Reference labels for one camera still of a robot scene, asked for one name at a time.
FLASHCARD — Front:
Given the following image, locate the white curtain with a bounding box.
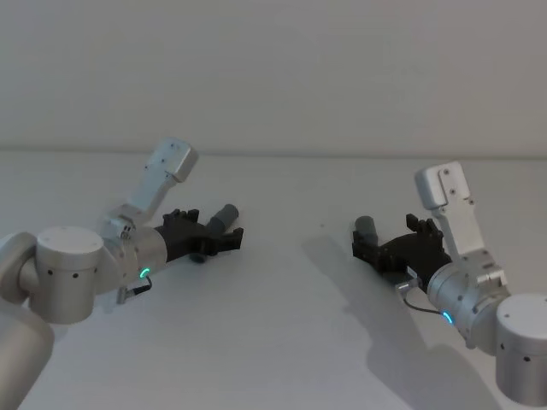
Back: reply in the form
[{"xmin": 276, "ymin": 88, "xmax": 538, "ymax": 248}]
[{"xmin": 0, "ymin": 0, "xmax": 547, "ymax": 161}]

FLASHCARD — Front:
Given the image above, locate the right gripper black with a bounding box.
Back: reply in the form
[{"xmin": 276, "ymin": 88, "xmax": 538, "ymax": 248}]
[{"xmin": 352, "ymin": 212, "xmax": 454, "ymax": 287}]

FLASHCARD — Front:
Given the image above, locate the white table cloth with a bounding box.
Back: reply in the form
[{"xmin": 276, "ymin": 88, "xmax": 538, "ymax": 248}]
[{"xmin": 0, "ymin": 147, "xmax": 547, "ymax": 410}]

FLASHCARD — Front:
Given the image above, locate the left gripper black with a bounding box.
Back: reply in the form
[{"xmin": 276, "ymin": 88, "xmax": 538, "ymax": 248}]
[{"xmin": 154, "ymin": 203, "xmax": 245, "ymax": 265}]

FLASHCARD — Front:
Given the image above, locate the thin dark left wrist cable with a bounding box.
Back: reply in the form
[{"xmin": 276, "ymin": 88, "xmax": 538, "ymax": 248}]
[{"xmin": 116, "ymin": 275, "xmax": 154, "ymax": 305}]

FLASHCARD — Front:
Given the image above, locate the thin dark wrist cable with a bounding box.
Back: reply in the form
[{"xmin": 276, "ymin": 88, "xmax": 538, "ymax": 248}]
[
  {"xmin": 394, "ymin": 279, "xmax": 446, "ymax": 320},
  {"xmin": 116, "ymin": 275, "xmax": 154, "ymax": 305}
]

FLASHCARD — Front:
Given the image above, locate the thin dark right wrist cable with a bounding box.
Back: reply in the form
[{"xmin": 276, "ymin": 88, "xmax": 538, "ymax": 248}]
[{"xmin": 394, "ymin": 279, "xmax": 446, "ymax": 320}]

